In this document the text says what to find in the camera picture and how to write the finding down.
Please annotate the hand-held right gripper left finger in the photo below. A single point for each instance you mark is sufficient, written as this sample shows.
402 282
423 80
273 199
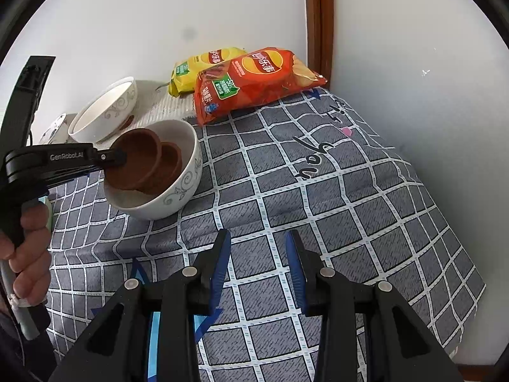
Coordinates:
220 262

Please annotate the grey checkered tablecloth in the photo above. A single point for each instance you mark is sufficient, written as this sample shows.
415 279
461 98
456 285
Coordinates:
318 191

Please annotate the person's left hand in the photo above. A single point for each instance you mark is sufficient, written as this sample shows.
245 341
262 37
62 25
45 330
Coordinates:
34 254

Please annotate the white bowl with grey pattern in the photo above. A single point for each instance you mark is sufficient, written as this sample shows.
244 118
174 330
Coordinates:
187 185

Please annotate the brown wooden door frame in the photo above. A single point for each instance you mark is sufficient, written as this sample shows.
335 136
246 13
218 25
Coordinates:
318 16

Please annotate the yellow chip bag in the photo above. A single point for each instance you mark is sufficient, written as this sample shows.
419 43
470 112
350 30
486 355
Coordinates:
187 75

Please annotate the blue patterned white bowl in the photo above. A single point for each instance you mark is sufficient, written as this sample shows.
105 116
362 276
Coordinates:
55 127

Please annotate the small brown bowl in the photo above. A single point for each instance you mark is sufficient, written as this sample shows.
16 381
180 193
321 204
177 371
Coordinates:
135 171
171 163

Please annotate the red chip bag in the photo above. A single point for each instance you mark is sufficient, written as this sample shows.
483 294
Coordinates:
254 79

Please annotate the large white bowl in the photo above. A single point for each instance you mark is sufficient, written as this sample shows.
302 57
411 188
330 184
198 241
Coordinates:
115 111

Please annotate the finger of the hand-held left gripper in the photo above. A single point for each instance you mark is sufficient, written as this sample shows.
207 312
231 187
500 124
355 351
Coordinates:
113 158

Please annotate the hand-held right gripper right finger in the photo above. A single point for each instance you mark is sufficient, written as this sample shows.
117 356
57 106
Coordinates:
296 262

